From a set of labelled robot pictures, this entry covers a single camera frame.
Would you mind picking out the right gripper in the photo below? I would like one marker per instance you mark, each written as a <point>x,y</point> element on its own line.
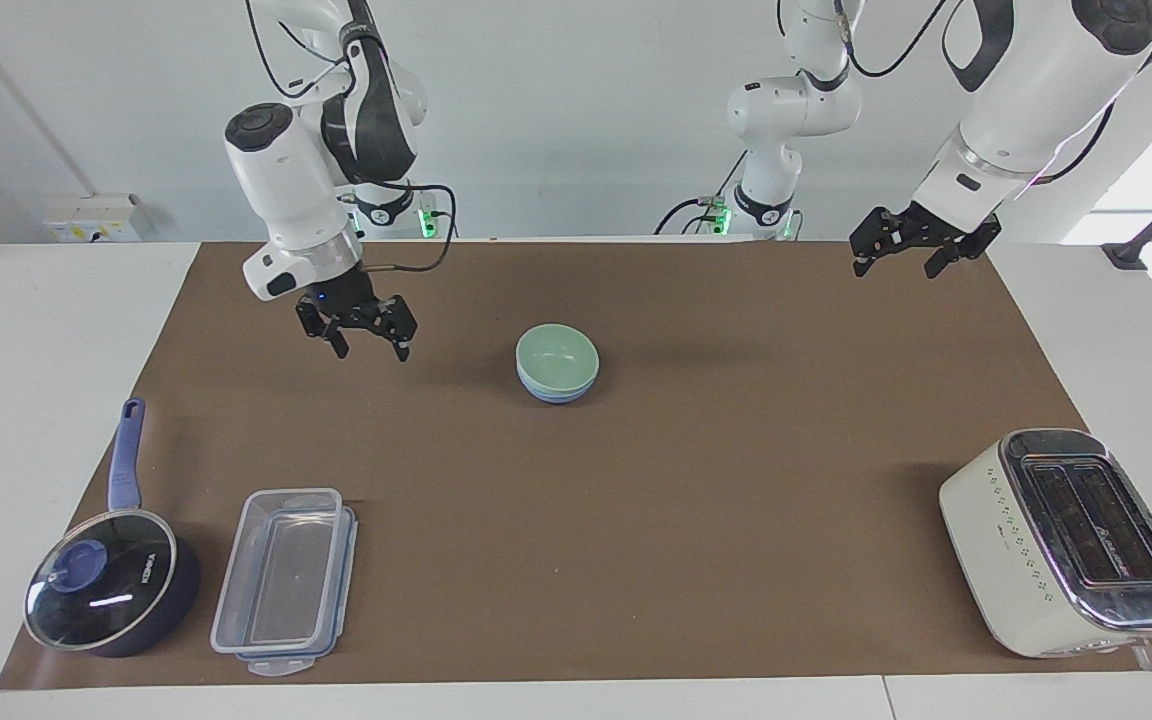
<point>344,295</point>

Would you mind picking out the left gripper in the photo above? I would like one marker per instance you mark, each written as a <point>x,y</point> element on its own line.
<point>928,230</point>

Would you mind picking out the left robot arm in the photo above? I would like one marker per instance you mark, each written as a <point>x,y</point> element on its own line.
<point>1031,85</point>

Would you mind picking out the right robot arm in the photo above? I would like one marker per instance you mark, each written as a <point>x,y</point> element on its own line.
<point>281,185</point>

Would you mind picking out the green bowl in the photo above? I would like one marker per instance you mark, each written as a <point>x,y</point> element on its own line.
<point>556,355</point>

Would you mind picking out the blue bowl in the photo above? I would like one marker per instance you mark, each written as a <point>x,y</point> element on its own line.
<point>556,396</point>

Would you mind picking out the clear container lid blue seal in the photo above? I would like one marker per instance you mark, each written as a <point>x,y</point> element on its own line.
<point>348,560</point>

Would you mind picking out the clear plastic container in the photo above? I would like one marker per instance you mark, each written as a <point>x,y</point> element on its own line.
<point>281,575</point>

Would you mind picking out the dark blue saucepan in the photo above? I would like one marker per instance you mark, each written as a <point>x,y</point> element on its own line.
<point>126,455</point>

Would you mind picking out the cream toaster with chrome top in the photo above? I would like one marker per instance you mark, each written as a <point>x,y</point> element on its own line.
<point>1016,560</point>

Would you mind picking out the glass pot lid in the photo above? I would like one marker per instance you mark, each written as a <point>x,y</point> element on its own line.
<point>101,580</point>

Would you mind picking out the white wall socket box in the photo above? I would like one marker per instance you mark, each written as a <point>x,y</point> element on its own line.
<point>91,220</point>

